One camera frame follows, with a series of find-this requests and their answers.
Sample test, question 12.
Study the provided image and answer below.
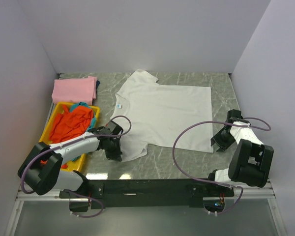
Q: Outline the folded pink t shirt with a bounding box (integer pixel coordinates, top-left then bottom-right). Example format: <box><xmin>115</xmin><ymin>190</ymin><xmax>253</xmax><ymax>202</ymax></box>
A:
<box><xmin>52</xmin><ymin>76</ymin><xmax>97</xmax><ymax>105</ymax></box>

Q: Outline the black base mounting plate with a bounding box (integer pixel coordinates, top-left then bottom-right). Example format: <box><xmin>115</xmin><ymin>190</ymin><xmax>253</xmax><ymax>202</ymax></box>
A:
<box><xmin>59</xmin><ymin>179</ymin><xmax>234</xmax><ymax>212</ymax></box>

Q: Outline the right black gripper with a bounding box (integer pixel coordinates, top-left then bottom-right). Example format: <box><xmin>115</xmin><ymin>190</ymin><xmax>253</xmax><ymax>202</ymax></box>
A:
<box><xmin>210</xmin><ymin>128</ymin><xmax>236</xmax><ymax>152</ymax></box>

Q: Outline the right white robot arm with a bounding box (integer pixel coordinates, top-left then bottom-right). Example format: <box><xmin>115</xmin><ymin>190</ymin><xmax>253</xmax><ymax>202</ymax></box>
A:
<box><xmin>206</xmin><ymin>109</ymin><xmax>274</xmax><ymax>196</ymax></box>

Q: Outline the teal t shirt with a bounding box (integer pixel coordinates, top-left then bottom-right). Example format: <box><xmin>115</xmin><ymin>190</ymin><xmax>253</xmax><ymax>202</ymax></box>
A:
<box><xmin>68</xmin><ymin>101</ymin><xmax>99</xmax><ymax>163</ymax></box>

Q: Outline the folded navy t shirt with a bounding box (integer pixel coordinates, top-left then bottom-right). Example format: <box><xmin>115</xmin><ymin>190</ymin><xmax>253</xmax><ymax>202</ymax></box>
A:
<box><xmin>95</xmin><ymin>80</ymin><xmax>100</xmax><ymax>91</ymax></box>

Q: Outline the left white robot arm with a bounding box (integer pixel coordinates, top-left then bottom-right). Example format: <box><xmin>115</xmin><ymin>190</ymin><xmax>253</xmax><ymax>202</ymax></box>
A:
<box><xmin>18</xmin><ymin>120</ymin><xmax>124</xmax><ymax>198</ymax></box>

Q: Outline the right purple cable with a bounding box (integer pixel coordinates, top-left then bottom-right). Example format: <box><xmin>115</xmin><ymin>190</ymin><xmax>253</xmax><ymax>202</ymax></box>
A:
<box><xmin>172</xmin><ymin>117</ymin><xmax>271</xmax><ymax>215</ymax></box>

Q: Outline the orange t shirt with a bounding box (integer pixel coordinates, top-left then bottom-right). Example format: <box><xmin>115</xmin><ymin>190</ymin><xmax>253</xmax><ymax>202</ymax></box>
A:
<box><xmin>39</xmin><ymin>104</ymin><xmax>94</xmax><ymax>170</ymax></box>

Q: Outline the yellow plastic bin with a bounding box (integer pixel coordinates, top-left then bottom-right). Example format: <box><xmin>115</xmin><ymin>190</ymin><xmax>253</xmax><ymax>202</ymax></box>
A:
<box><xmin>38</xmin><ymin>101</ymin><xmax>101</xmax><ymax>173</ymax></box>

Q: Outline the white t shirt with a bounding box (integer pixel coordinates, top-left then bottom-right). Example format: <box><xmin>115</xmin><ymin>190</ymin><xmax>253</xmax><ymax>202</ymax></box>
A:
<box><xmin>112</xmin><ymin>70</ymin><xmax>212</xmax><ymax>161</ymax></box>

